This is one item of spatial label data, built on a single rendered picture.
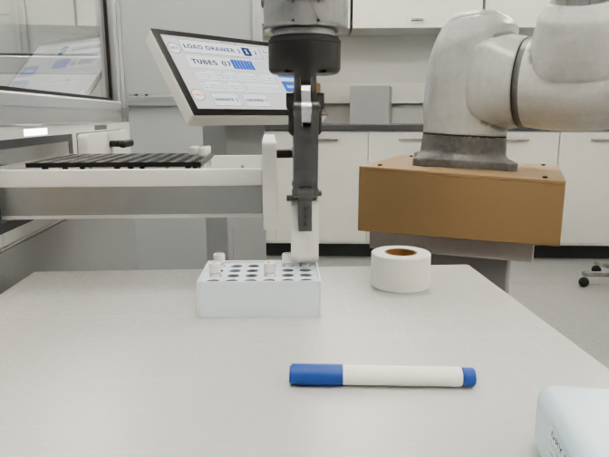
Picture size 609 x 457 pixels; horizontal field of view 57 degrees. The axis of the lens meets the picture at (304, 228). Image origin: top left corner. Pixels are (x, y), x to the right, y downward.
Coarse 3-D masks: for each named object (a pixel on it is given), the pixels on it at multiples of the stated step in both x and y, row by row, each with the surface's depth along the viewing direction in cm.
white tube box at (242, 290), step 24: (240, 264) 63; (312, 264) 63; (216, 288) 56; (240, 288) 56; (264, 288) 56; (288, 288) 56; (312, 288) 56; (216, 312) 56; (240, 312) 56; (264, 312) 56; (288, 312) 56; (312, 312) 56
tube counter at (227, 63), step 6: (222, 60) 167; (228, 60) 169; (234, 60) 170; (240, 60) 172; (246, 60) 174; (228, 66) 167; (234, 66) 168; (240, 66) 170; (246, 66) 172; (252, 66) 174; (258, 66) 176; (264, 66) 177
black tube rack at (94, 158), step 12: (60, 156) 83; (72, 156) 83; (84, 156) 83; (96, 156) 83; (108, 156) 83; (120, 156) 83; (132, 156) 83; (144, 156) 84; (156, 156) 84; (168, 156) 84; (180, 156) 83; (192, 156) 83; (48, 168) 74; (84, 168) 88; (120, 168) 74; (132, 168) 81; (144, 168) 89
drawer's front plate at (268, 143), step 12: (264, 144) 68; (264, 156) 68; (264, 168) 68; (264, 180) 68; (264, 192) 69; (276, 192) 69; (264, 204) 69; (276, 204) 69; (264, 216) 69; (276, 216) 69; (264, 228) 70; (276, 228) 70
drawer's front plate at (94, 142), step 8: (80, 136) 97; (88, 136) 97; (96, 136) 102; (104, 136) 107; (112, 136) 112; (120, 136) 118; (128, 136) 125; (80, 144) 97; (88, 144) 97; (96, 144) 102; (104, 144) 107; (80, 152) 97; (88, 152) 97; (96, 152) 102; (104, 152) 107; (112, 152) 112; (120, 152) 118; (128, 152) 124
